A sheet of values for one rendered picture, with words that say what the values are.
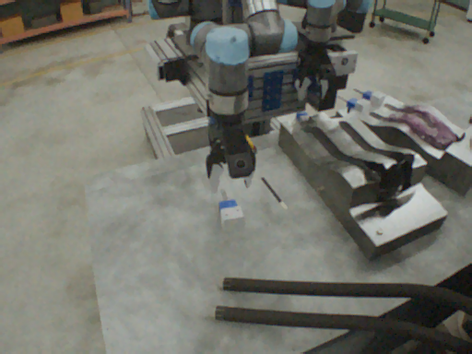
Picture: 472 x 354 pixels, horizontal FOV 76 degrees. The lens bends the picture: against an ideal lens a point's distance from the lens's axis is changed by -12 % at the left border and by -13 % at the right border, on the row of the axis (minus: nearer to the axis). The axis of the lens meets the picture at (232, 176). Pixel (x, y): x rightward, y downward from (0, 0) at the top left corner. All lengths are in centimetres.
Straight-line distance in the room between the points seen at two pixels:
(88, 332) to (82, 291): 23
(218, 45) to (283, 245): 49
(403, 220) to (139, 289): 65
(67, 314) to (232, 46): 149
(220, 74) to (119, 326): 54
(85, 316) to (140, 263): 96
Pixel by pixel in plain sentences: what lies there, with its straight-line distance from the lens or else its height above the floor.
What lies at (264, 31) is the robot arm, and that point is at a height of 125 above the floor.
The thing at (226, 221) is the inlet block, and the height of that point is 85.
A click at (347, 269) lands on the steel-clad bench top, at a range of 85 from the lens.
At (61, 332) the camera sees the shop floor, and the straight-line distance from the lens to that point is 177.
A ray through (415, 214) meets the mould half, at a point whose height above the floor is 86.
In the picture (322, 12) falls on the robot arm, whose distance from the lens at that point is 106.
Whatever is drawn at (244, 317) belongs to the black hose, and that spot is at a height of 84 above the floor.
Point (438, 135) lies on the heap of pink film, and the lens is 125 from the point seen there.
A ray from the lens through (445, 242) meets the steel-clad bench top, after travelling 101.
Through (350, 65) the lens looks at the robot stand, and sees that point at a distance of 146.
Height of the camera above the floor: 148
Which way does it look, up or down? 41 degrees down
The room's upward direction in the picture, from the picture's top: straight up
